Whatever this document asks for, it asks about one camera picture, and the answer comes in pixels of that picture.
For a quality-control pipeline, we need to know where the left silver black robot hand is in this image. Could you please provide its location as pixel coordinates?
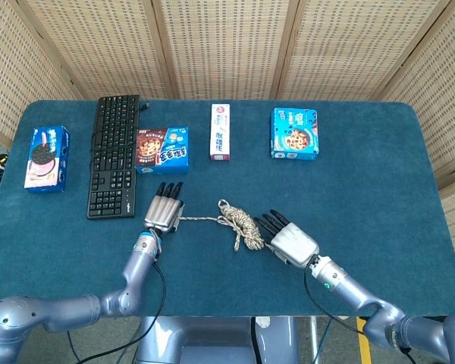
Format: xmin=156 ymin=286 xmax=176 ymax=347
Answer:
xmin=143 ymin=181 xmax=186 ymax=234

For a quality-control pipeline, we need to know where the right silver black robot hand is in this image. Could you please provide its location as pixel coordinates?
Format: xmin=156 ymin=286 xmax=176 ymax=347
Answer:
xmin=253 ymin=208 xmax=321 ymax=269

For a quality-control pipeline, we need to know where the beige speckled braided rope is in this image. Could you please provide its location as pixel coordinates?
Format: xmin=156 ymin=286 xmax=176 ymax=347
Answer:
xmin=176 ymin=198 xmax=265 ymax=252

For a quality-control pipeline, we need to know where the blue brown chocolate cookie box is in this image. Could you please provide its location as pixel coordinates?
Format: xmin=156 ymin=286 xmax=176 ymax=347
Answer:
xmin=134 ymin=127 xmax=190 ymax=175

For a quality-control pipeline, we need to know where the black computer keyboard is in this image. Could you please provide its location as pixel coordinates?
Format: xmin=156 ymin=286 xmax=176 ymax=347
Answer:
xmin=86 ymin=94 xmax=141 ymax=220

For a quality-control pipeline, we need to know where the blue carpet table cloth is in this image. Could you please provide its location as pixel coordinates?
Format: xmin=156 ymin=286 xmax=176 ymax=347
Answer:
xmin=0 ymin=99 xmax=455 ymax=319

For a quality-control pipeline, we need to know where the white pink toothpaste box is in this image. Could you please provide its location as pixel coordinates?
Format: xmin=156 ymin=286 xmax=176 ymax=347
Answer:
xmin=209 ymin=103 xmax=231 ymax=162

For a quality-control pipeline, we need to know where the light blue cookie box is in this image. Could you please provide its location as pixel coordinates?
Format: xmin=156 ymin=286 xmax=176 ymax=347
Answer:
xmin=269 ymin=107 xmax=321 ymax=162

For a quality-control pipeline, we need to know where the blue-grey robot torso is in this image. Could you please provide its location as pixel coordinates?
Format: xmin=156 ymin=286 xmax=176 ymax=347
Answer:
xmin=134 ymin=316 xmax=300 ymax=364

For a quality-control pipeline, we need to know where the dark blue Oreo box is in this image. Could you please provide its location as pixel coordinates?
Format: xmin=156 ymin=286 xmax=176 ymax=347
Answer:
xmin=23 ymin=125 xmax=71 ymax=194

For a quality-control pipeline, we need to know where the woven wicker screen panel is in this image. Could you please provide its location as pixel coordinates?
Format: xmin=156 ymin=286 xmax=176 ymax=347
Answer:
xmin=17 ymin=0 xmax=177 ymax=102
xmin=275 ymin=0 xmax=454 ymax=102
xmin=377 ymin=0 xmax=455 ymax=278
xmin=0 ymin=0 xmax=80 ymax=151
xmin=151 ymin=0 xmax=303 ymax=102

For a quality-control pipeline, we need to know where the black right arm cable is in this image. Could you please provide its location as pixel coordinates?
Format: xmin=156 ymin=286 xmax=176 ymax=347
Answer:
xmin=303 ymin=269 xmax=367 ymax=337

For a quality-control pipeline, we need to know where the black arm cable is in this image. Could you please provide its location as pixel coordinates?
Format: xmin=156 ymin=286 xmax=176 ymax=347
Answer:
xmin=303 ymin=269 xmax=367 ymax=337
xmin=66 ymin=261 xmax=168 ymax=364

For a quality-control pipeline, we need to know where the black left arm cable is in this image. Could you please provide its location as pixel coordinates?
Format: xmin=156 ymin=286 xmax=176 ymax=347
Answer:
xmin=66 ymin=261 xmax=168 ymax=364

